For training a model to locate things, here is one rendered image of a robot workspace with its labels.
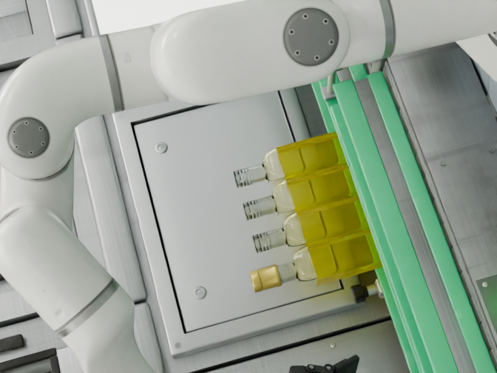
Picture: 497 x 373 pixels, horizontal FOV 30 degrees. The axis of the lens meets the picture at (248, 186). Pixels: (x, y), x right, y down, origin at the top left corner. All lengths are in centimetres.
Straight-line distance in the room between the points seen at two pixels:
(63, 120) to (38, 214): 10
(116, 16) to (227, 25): 93
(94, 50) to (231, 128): 74
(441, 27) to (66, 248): 47
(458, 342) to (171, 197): 60
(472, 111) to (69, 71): 67
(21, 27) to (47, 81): 96
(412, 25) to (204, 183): 71
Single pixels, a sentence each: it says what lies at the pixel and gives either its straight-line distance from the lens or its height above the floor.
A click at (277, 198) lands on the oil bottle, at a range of 148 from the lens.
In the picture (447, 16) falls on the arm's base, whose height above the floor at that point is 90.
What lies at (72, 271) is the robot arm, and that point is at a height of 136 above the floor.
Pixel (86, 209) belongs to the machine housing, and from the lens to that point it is 169.
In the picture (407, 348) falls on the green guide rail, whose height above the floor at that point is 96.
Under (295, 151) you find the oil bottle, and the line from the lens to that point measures 151.
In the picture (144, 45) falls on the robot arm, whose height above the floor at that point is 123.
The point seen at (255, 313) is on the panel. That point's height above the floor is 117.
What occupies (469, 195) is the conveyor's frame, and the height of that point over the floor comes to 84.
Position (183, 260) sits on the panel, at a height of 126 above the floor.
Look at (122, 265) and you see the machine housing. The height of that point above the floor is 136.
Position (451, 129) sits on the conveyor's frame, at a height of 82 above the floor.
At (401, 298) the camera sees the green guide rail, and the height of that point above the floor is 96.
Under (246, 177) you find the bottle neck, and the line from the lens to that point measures 151.
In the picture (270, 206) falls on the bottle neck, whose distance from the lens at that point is 149.
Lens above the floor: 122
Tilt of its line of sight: 4 degrees down
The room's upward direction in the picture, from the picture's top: 105 degrees counter-clockwise
